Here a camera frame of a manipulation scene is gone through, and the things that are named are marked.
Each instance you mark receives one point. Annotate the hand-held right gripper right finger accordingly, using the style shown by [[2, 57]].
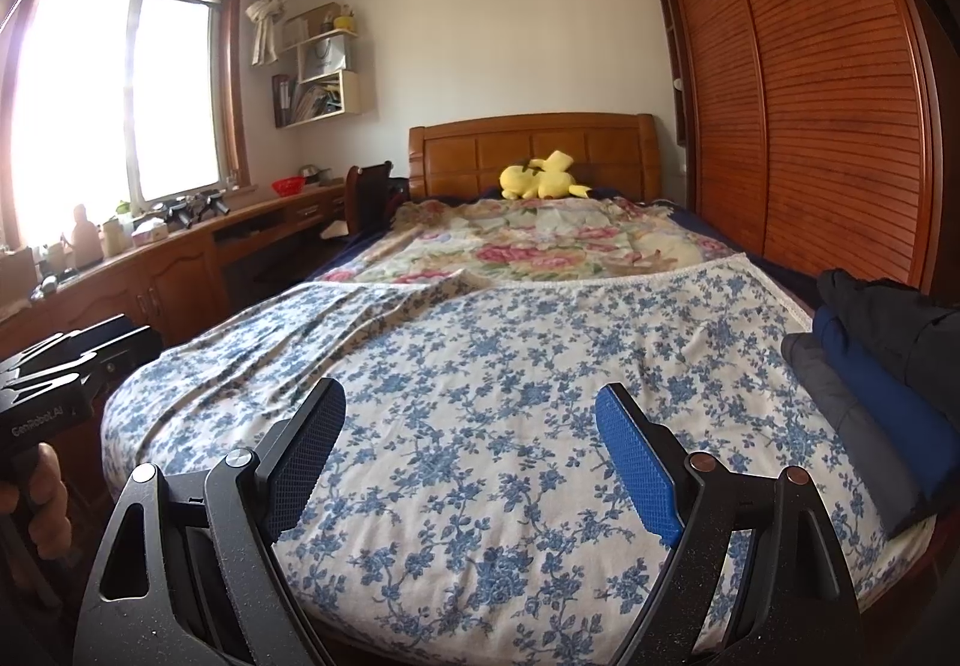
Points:
[[637, 463]]

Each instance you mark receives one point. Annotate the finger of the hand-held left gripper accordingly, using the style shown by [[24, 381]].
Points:
[[97, 358], [82, 334]]

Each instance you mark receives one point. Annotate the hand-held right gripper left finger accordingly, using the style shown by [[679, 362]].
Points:
[[304, 456]]

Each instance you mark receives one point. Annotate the person's left hand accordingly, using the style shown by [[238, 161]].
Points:
[[45, 493]]

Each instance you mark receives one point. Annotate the brown figurine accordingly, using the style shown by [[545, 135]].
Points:
[[82, 238]]

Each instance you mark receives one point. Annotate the long wooden desk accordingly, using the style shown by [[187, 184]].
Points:
[[172, 276]]

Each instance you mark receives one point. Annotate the white tissue box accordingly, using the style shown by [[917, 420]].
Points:
[[150, 235]]

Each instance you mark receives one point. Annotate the blue floral bed sheet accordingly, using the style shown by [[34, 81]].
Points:
[[487, 411]]

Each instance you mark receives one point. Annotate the black devices on desk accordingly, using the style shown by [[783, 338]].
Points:
[[191, 208]]

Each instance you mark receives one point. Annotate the folded grey garment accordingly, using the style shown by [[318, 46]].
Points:
[[847, 433]]

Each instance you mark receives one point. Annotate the window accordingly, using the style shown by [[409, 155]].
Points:
[[112, 96]]

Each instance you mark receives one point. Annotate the pink floral quilt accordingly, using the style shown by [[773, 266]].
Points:
[[525, 246]]

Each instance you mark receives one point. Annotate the red plastic basket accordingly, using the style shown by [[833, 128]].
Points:
[[289, 187]]

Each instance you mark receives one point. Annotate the folded blue garment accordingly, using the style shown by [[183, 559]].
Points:
[[885, 403]]

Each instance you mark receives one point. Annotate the wooden chair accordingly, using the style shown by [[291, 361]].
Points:
[[367, 197]]

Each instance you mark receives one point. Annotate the metal pot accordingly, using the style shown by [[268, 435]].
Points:
[[315, 175]]

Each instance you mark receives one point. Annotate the yellow plush toy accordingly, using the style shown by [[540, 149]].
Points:
[[544, 180]]

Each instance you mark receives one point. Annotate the row of books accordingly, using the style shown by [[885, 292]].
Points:
[[307, 103]]

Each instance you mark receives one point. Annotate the wooden bed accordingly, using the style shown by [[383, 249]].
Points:
[[465, 156]]

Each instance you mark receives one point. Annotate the white paper shopping bag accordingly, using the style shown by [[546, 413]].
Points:
[[326, 55]]

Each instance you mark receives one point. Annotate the tied beige curtain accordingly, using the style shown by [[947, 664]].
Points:
[[270, 13]]

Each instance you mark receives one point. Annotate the yellow cup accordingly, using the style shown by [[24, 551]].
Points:
[[343, 21]]

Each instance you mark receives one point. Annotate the wooden louvred wardrobe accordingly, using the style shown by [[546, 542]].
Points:
[[817, 96]]

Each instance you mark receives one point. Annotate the white wall shelf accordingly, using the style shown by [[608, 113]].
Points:
[[352, 92]]

